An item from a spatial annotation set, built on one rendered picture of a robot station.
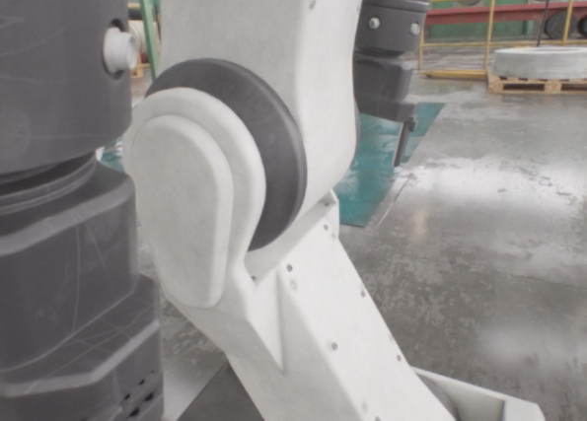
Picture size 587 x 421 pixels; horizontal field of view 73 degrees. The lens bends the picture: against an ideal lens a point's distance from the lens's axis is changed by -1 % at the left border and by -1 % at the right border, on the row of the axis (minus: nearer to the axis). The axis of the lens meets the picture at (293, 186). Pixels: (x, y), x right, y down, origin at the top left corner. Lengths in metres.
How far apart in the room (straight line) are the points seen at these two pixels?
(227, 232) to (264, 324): 0.09
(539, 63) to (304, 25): 4.76
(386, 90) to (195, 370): 0.75
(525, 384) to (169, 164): 0.90
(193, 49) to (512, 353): 0.96
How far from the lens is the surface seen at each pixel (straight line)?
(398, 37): 0.48
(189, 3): 0.30
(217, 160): 0.24
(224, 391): 0.69
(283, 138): 0.25
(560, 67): 4.99
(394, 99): 0.49
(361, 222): 1.57
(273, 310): 0.33
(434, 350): 1.05
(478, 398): 0.51
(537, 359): 1.10
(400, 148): 0.52
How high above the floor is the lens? 0.69
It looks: 21 degrees down
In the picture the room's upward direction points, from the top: 3 degrees counter-clockwise
